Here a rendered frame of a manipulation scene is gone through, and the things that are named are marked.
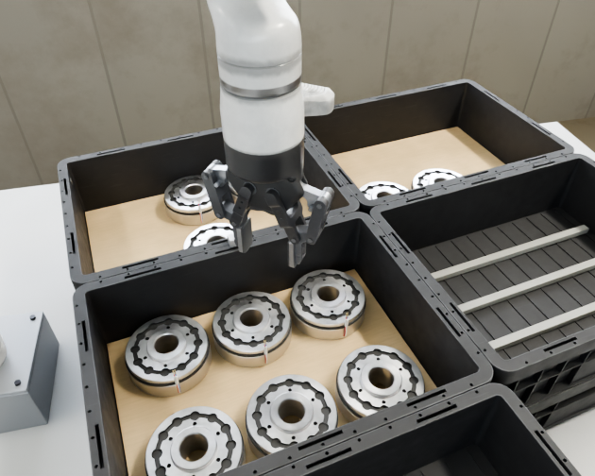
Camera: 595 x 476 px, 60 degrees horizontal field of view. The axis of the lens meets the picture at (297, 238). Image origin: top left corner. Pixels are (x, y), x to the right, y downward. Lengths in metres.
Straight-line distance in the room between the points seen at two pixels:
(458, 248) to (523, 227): 0.13
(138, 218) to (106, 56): 1.45
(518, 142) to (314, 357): 0.58
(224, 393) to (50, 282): 0.49
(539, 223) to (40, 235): 0.94
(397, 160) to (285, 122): 0.61
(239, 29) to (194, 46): 1.86
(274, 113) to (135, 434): 0.40
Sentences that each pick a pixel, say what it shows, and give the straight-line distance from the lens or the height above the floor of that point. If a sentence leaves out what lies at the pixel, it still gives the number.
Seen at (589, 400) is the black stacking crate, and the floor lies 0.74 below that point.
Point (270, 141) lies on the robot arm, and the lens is 0.45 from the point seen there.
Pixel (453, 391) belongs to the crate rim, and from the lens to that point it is 0.56.
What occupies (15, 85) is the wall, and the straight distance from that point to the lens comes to 2.41.
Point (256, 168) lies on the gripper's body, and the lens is 0.47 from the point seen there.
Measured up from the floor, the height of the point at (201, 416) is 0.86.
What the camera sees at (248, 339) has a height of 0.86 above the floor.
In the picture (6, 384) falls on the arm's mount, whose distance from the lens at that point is 0.81.
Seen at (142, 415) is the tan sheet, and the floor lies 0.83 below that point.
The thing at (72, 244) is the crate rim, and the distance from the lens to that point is 0.77.
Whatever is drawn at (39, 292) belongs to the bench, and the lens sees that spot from 1.04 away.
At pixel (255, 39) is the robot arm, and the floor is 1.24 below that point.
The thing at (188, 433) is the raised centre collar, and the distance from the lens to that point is 0.60.
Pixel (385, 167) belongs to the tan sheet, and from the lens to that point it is 1.02.
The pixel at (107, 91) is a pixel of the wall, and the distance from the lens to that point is 2.36.
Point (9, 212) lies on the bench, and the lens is 1.26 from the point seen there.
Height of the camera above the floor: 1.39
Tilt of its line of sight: 42 degrees down
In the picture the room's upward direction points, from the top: straight up
